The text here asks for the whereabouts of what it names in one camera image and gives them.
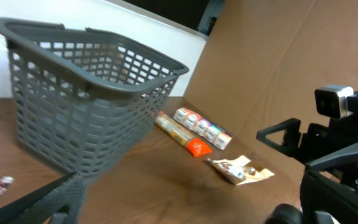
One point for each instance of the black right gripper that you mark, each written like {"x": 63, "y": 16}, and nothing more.
{"x": 320, "y": 140}

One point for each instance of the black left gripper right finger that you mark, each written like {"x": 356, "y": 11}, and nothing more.
{"x": 321, "y": 198}

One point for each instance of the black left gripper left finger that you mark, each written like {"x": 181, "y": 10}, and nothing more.
{"x": 60, "y": 201}

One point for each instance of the beige brown snack bag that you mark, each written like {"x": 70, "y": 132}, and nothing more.
{"x": 241, "y": 170}

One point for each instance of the multicolour tissue pack strip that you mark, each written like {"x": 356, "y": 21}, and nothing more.
{"x": 204, "y": 128}

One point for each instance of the orange spaghetti packet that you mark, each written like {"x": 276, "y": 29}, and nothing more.
{"x": 195, "y": 146}

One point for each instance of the grey plastic shopping basket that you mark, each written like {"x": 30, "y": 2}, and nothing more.
{"x": 83, "y": 98}

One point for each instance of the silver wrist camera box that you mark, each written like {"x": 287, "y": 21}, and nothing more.
{"x": 331, "y": 100}

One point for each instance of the dark blue wall post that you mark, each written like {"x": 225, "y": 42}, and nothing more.
{"x": 210, "y": 16}

